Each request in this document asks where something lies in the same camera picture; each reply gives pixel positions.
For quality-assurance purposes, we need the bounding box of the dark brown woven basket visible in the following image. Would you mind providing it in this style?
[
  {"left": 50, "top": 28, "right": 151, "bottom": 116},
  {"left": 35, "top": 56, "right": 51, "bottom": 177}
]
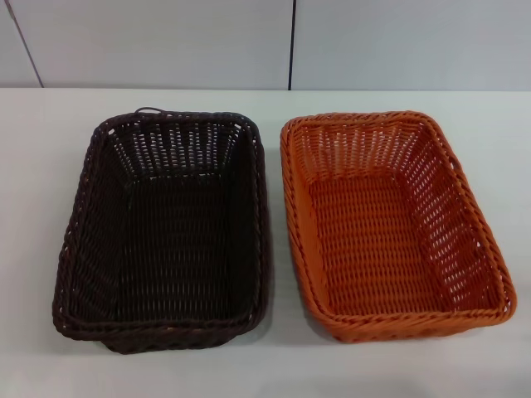
[{"left": 51, "top": 106, "right": 275, "bottom": 357}]

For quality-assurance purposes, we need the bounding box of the orange woven basket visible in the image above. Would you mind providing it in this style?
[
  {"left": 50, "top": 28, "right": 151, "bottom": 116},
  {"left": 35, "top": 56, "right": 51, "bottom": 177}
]
[{"left": 280, "top": 109, "right": 519, "bottom": 344}]

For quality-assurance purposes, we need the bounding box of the black vertical partition strip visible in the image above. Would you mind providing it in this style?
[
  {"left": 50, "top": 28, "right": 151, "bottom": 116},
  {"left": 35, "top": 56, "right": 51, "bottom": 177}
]
[{"left": 287, "top": 0, "right": 299, "bottom": 90}]

